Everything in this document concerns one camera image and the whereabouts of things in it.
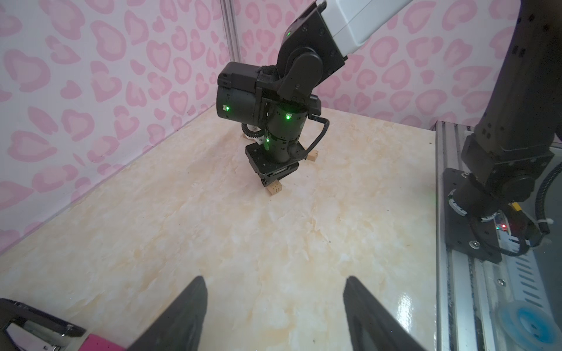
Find black stapler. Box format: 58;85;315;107
1;298;86;350

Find magenta block upper right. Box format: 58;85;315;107
78;333;125;351

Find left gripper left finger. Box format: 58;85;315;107
128;276;208;351

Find wooden block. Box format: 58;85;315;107
306;150;319;162
266;181;283;195

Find blue tape ring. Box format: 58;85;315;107
495;300;562;351

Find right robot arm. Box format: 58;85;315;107
217;1;561;219

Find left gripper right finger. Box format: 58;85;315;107
343;276;423;351

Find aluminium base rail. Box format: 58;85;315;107
433;121;561;350

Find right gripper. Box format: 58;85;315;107
245;142;307;187

